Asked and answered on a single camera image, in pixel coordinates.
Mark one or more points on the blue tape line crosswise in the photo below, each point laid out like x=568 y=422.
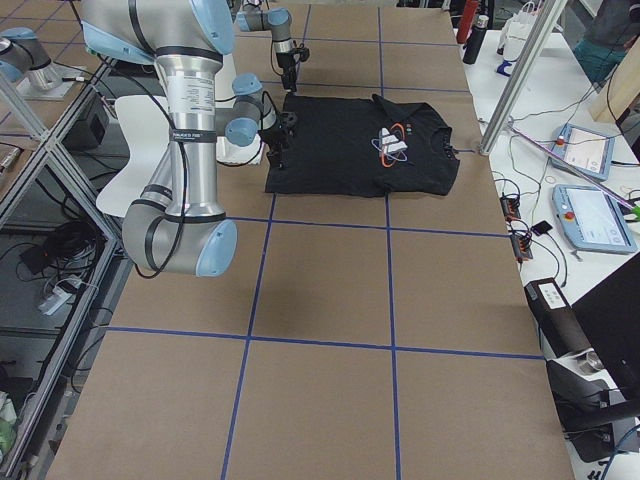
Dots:
x=336 y=344

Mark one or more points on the black water bottle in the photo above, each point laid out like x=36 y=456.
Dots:
x=475 y=40

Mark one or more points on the red water bottle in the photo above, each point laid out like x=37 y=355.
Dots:
x=466 y=20

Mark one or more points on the black computer monitor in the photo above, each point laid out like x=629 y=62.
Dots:
x=609 y=316

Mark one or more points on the seated person grey shirt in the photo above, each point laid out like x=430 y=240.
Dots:
x=607 y=39

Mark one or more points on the white paper bag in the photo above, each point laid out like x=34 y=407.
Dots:
x=513 y=37

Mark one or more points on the aluminium frame post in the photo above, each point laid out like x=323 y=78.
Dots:
x=533 y=46

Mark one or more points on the black box white label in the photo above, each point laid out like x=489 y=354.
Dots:
x=555 y=317

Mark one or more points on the white plastic chair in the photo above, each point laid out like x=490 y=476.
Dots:
x=147 y=173

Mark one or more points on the black graphic t-shirt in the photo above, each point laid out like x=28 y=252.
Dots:
x=365 y=148

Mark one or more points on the near blue teach pendant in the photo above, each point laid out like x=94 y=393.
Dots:
x=591 y=220

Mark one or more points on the blue tape line lengthwise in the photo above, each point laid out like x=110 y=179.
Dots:
x=391 y=297

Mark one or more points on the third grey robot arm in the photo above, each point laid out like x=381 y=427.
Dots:
x=26 y=63

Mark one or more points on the blue teach pendant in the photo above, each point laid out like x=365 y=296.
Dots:
x=587 y=150
x=591 y=220

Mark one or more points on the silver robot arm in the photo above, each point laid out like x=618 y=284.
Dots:
x=257 y=16
x=177 y=223

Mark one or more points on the far blue teach pendant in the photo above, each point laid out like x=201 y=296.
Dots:
x=587 y=150

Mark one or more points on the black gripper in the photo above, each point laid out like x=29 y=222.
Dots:
x=285 y=62
x=274 y=136

